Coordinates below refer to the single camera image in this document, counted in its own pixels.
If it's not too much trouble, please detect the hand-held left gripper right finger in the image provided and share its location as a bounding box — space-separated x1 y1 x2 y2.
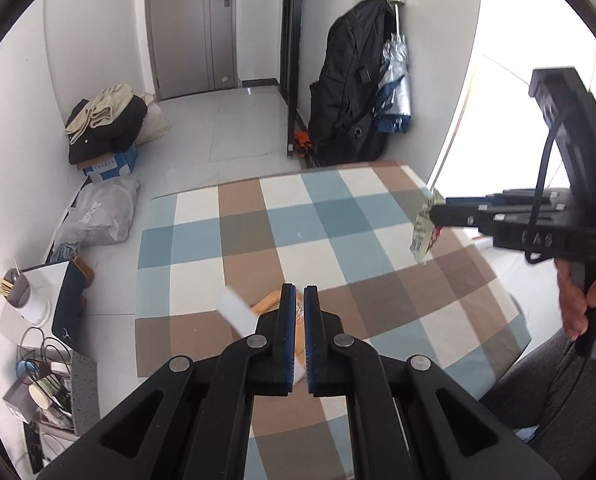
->
303 285 561 480

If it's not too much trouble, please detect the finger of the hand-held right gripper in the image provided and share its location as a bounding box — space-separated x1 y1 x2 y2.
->
445 192 504 206
430 203 499 230

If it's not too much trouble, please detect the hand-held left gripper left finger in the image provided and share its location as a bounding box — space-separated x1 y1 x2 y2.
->
38 283 299 480

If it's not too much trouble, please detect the yellow snack wrapper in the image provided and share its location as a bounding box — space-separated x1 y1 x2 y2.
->
250 294 311 376

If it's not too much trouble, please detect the small pale printed wrapper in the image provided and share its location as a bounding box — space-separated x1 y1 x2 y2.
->
410 189 446 263

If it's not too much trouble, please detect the white tissue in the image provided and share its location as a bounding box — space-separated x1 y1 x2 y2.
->
217 287 299 388

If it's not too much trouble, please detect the person's right hand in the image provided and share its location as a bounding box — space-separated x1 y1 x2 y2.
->
553 255 596 343

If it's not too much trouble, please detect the checked cloth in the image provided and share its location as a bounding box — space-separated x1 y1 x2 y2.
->
134 160 534 480

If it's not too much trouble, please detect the silver folded umbrella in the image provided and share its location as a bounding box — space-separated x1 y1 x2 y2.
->
375 0 414 134

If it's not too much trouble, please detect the person's grey trouser leg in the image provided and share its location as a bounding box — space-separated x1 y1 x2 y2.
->
478 327 596 453

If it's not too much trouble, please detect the black backpack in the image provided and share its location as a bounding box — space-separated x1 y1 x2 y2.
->
308 0 411 167

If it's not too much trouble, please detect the white gold-trimmed wardrobe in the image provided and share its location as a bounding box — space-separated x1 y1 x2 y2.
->
425 0 596 241

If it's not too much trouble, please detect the wooden stand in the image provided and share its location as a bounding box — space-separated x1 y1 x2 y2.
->
70 256 97 314

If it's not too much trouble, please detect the grey speckled board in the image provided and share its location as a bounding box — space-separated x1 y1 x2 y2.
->
70 350 102 437

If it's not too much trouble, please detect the grey plastic bag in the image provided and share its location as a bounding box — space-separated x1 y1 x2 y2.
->
53 176 142 249

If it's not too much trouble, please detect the dark blue flat case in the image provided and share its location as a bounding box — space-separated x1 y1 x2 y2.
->
51 259 87 345

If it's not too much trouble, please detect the blue and white cardboard box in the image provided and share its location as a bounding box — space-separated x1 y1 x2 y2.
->
80 144 140 184

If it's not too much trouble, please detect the white bag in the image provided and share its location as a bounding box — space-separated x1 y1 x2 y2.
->
138 92 172 144

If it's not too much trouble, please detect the green striped paper cup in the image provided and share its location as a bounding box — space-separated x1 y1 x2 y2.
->
28 377 62 409

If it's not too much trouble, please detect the black folded clothing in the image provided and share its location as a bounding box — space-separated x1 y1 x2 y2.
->
68 95 149 164

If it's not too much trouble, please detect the grey toothpick cup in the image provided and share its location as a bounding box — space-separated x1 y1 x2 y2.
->
0 260 32 307

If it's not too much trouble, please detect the beige folded cloth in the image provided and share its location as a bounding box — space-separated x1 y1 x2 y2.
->
65 84 135 143

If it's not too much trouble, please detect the grey door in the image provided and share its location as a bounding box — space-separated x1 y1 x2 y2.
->
145 0 240 102

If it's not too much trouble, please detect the black metal frame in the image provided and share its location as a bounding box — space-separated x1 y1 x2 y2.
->
279 0 313 158

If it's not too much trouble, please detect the black looped cable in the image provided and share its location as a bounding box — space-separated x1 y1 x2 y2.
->
18 327 75 397

